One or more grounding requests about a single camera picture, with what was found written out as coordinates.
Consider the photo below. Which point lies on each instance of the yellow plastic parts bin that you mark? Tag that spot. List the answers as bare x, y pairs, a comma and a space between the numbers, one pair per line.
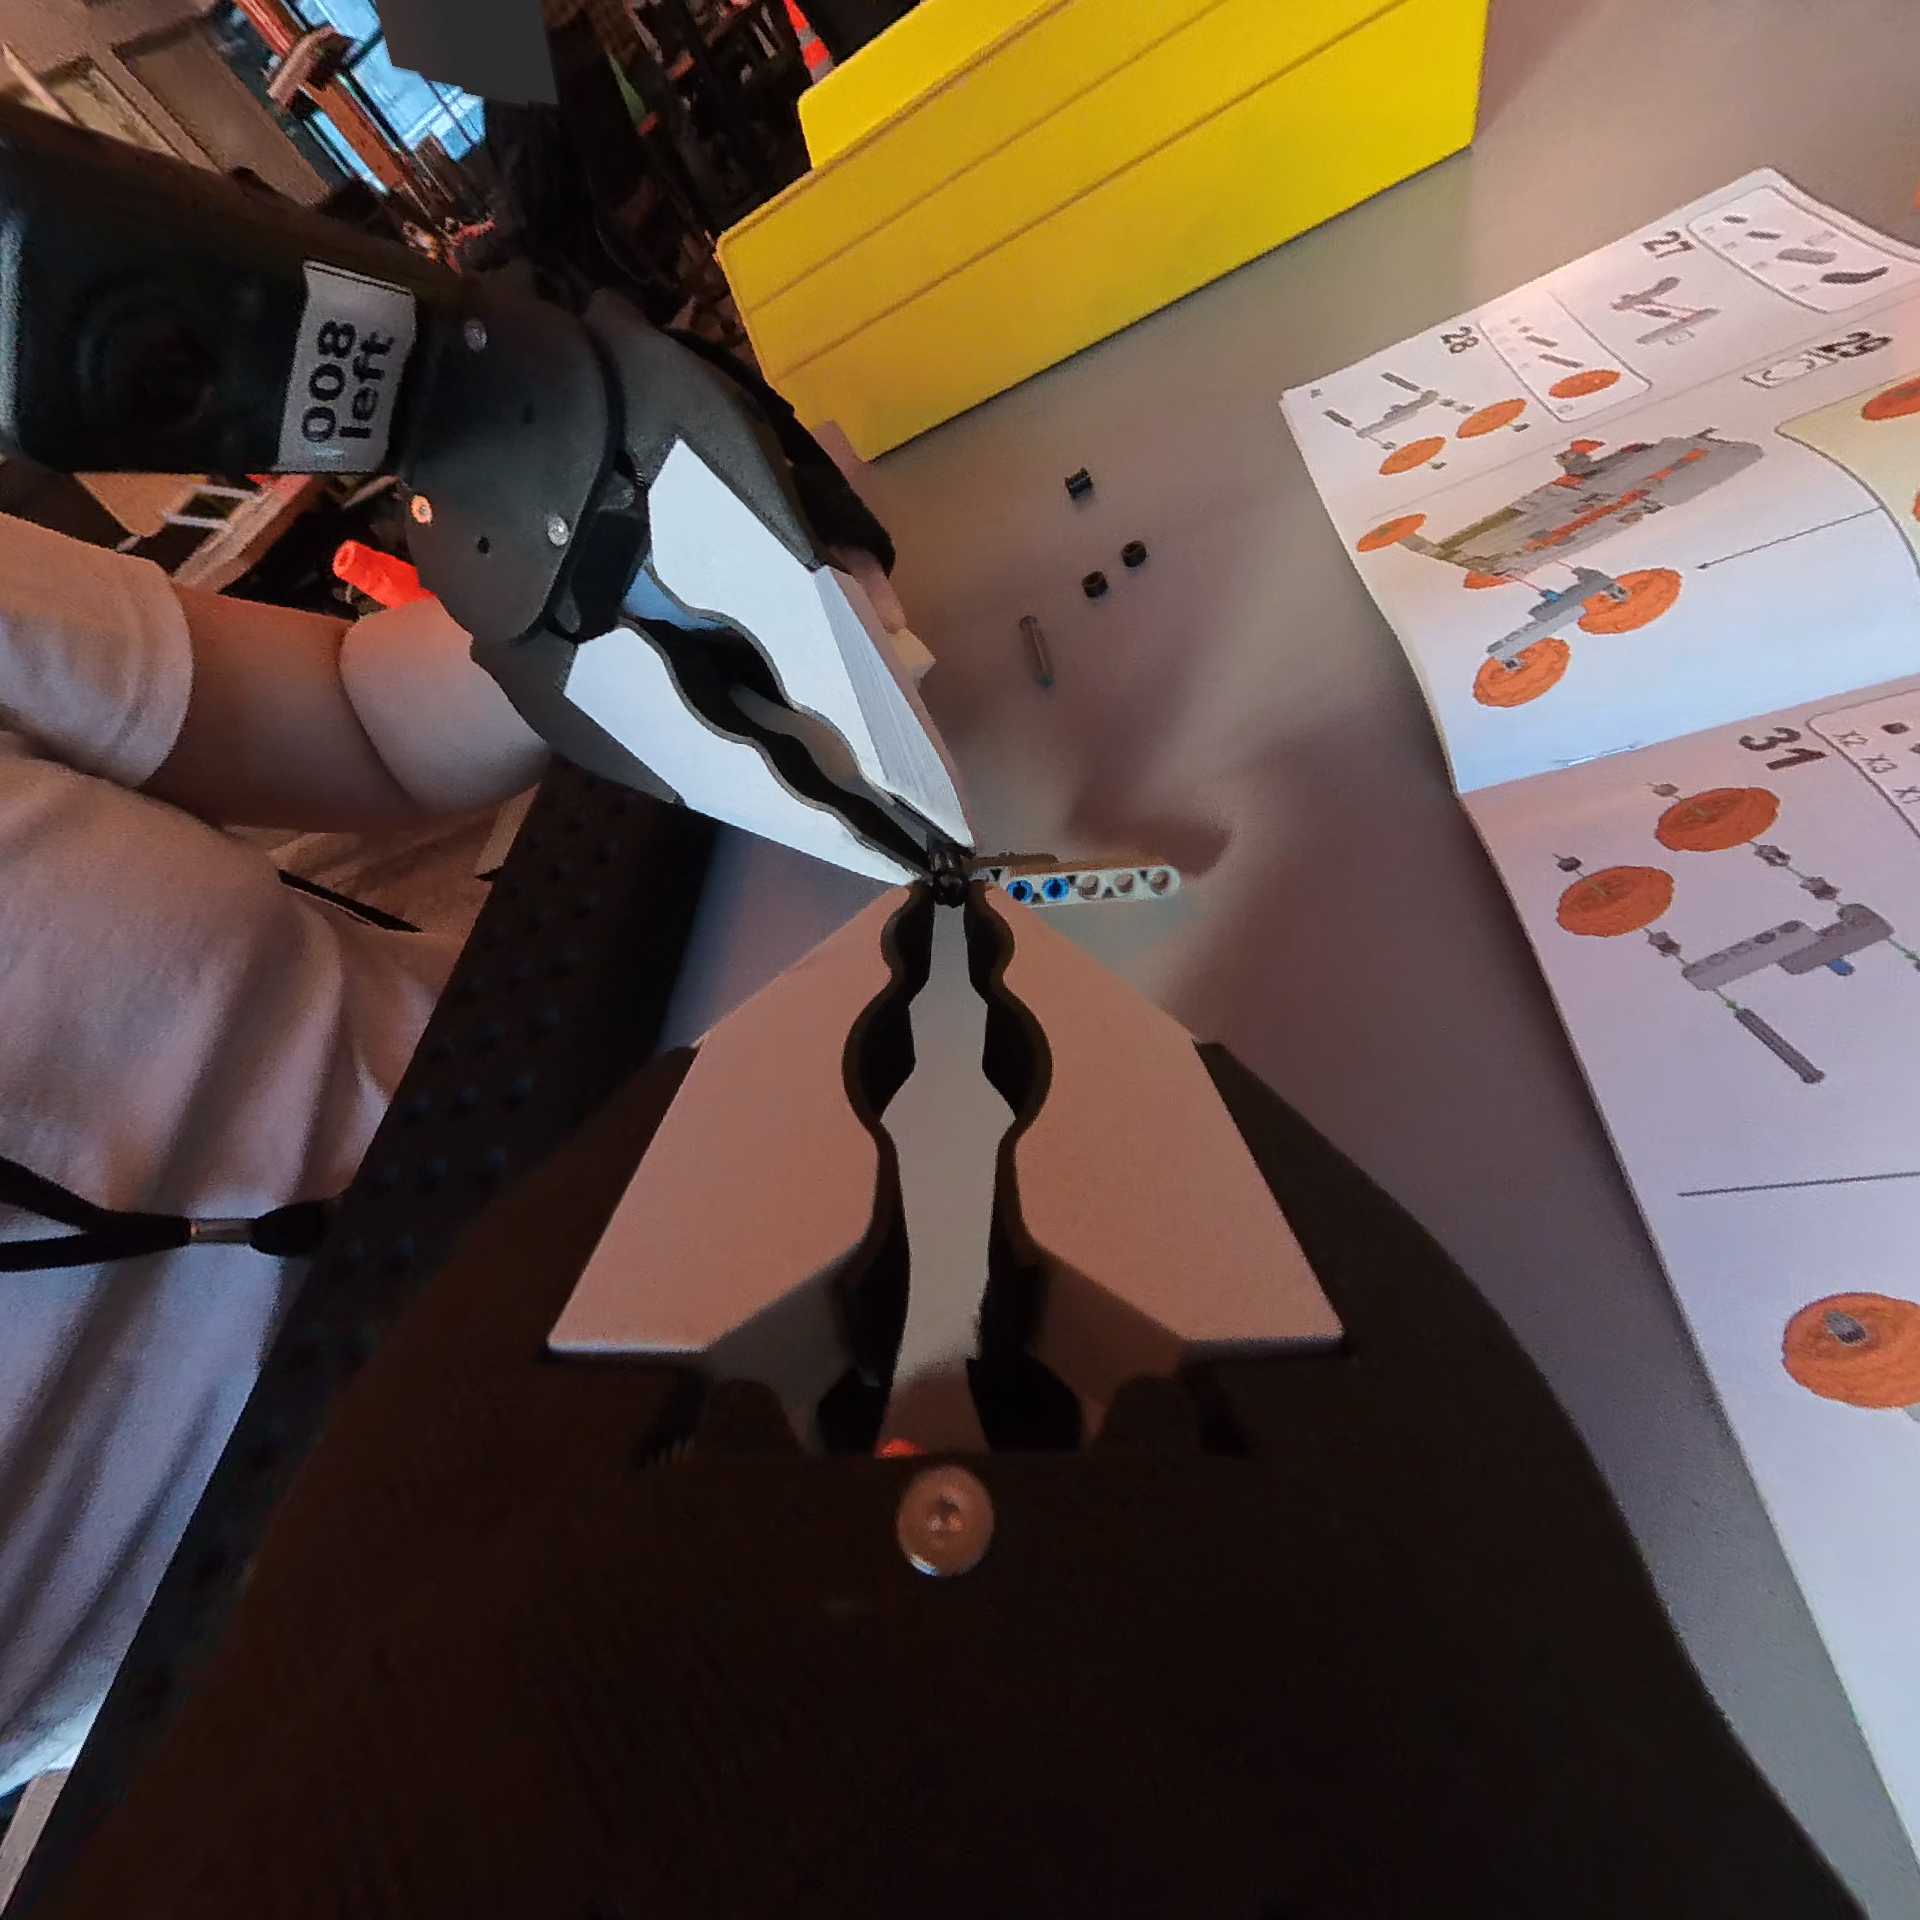
1112, 194

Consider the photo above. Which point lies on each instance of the grey beam with blue pin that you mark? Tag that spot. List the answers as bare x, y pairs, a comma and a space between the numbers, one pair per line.
1086, 882

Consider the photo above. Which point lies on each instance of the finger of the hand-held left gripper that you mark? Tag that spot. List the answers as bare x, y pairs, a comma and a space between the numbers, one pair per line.
708, 751
796, 616

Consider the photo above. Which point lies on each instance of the person's left forearm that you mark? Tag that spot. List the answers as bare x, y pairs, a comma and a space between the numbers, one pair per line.
391, 721

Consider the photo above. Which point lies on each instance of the grey axle rod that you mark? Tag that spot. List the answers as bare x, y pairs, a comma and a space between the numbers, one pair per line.
1036, 650

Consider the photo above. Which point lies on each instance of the instruction booklet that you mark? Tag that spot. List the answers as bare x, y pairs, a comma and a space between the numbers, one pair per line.
1681, 690

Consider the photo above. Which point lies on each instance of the orange traffic cone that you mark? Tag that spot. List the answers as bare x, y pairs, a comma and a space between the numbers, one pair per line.
375, 572

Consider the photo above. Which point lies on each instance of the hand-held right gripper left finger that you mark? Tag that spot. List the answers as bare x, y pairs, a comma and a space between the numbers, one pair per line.
720, 1201

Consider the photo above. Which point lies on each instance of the grey desk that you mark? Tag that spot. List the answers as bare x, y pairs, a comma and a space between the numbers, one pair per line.
1322, 991

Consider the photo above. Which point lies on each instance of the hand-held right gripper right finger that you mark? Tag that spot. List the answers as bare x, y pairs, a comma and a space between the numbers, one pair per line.
1172, 1201

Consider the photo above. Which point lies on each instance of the person's white shirt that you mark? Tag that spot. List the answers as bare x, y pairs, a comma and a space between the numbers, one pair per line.
181, 1201

